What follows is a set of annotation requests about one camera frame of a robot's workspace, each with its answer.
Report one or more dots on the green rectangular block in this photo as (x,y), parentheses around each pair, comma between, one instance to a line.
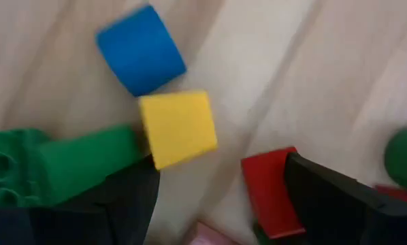
(406,156)

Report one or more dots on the medium green block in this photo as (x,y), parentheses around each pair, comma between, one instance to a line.
(88,160)

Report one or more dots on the green studded plastic brick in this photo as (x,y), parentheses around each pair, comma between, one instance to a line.
(6,166)

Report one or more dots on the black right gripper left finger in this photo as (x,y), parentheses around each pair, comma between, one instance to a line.
(70,224)

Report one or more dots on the medium blue block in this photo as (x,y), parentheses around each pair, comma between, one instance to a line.
(140,51)

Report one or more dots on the red rectangular block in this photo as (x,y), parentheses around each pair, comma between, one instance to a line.
(264,190)
(399,194)

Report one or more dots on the small yellow cube block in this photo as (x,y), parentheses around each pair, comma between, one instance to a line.
(178,129)

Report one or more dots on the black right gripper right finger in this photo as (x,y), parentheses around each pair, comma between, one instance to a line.
(343,217)

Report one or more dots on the long pink block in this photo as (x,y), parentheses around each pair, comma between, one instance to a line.
(210,237)

